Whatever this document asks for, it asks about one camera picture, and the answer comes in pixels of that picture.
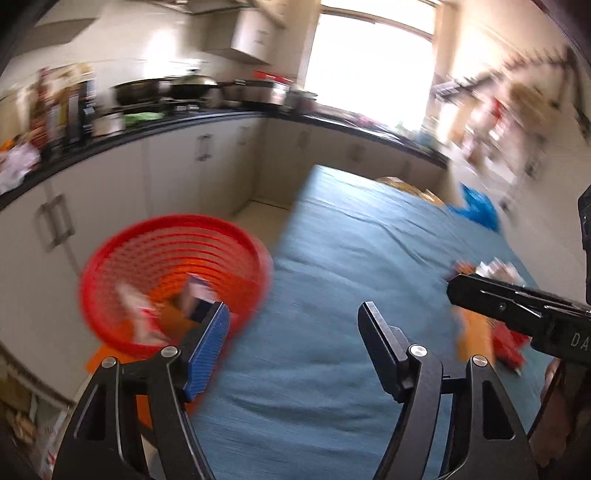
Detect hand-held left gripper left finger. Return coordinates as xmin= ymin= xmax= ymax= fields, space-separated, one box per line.
xmin=54 ymin=300 xmax=232 ymax=480

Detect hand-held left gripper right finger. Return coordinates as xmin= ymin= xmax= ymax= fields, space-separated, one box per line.
xmin=358 ymin=301 xmax=541 ymax=480

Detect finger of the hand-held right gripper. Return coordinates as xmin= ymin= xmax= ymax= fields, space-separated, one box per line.
xmin=445 ymin=274 xmax=591 ymax=342

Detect white printed paper packet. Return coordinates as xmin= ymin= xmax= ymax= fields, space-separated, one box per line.
xmin=475 ymin=258 xmax=522 ymax=284

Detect orange cardboard box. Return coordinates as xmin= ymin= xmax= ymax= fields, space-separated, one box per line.
xmin=452 ymin=307 xmax=495 ymax=365

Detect white blue small box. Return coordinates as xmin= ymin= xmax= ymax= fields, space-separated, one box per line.
xmin=178 ymin=272 xmax=218 ymax=324

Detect red white packet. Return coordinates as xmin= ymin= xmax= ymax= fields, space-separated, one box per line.
xmin=115 ymin=281 xmax=162 ymax=344

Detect red plastic basket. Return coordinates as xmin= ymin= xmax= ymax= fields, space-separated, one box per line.
xmin=79 ymin=213 xmax=274 ymax=358

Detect person's right hand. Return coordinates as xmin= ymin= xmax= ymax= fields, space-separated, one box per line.
xmin=529 ymin=357 xmax=591 ymax=469

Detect blue plastic bag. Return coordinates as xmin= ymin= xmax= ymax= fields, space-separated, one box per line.
xmin=447 ymin=182 xmax=502 ymax=232

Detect blue tablecloth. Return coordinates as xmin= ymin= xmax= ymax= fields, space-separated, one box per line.
xmin=189 ymin=164 xmax=555 ymax=480

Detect yellow plastic bag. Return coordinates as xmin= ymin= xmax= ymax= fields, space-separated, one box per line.
xmin=375 ymin=175 xmax=446 ymax=206

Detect hanging plastic bags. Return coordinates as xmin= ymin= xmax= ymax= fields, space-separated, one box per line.
xmin=457 ymin=83 xmax=546 ymax=176

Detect cream lower kitchen cabinets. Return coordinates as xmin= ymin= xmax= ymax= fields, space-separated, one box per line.
xmin=0 ymin=115 xmax=448 ymax=402

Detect black kitchen countertop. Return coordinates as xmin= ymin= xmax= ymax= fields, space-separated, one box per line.
xmin=0 ymin=108 xmax=451 ymax=210

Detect green cloth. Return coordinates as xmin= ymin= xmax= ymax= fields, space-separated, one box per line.
xmin=124 ymin=111 xmax=164 ymax=126

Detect steel rice cooker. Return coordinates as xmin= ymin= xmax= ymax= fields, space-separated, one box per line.
xmin=256 ymin=80 xmax=296 ymax=108

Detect black wok with lid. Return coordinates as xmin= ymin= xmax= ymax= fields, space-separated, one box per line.
xmin=168 ymin=69 xmax=220 ymax=100

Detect dark frying pan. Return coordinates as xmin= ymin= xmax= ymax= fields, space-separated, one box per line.
xmin=113 ymin=78 xmax=174 ymax=106

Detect white plastic bag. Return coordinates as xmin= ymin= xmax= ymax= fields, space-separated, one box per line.
xmin=0 ymin=141 xmax=42 ymax=195

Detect kitchen window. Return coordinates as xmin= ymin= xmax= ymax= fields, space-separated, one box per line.
xmin=305 ymin=0 xmax=439 ymax=134

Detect cluster of condiment bottles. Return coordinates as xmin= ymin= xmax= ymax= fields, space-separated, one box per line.
xmin=28 ymin=65 xmax=98 ymax=158

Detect red plastic tray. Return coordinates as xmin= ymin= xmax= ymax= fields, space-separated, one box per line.
xmin=253 ymin=70 xmax=296 ymax=84

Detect steel range hood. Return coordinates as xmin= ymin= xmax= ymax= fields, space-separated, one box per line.
xmin=152 ymin=0 xmax=259 ymax=14

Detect cream upper wall cabinet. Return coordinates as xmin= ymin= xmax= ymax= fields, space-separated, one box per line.
xmin=228 ymin=9 xmax=287 ymax=65

